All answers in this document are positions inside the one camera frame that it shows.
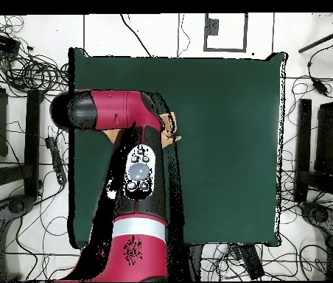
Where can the black power strip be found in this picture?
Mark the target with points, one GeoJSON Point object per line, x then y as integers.
{"type": "Point", "coordinates": [57, 162]}
{"type": "Point", "coordinates": [252, 262]}

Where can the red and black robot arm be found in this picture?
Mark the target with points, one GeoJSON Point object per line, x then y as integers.
{"type": "Point", "coordinates": [110, 109]}

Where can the black bar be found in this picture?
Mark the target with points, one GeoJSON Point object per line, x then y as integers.
{"type": "Point", "coordinates": [303, 141]}
{"type": "Point", "coordinates": [33, 141]}

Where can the black rod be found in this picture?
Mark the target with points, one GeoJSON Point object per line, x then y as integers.
{"type": "Point", "coordinates": [322, 39]}

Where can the dark green table cloth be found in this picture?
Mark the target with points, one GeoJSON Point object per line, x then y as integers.
{"type": "Point", "coordinates": [228, 147]}

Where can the black rectangular box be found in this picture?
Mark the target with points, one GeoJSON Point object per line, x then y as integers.
{"type": "Point", "coordinates": [0, 42]}

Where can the black rounded stand base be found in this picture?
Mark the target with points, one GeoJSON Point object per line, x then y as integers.
{"type": "Point", "coordinates": [319, 215]}
{"type": "Point", "coordinates": [16, 206]}

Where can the black power adapter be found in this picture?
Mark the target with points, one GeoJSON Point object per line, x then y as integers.
{"type": "Point", "coordinates": [320, 87]}

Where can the grey square frame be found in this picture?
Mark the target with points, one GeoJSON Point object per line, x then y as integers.
{"type": "Point", "coordinates": [205, 35]}

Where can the orange terry towel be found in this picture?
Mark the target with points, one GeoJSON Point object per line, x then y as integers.
{"type": "Point", "coordinates": [168, 138]}

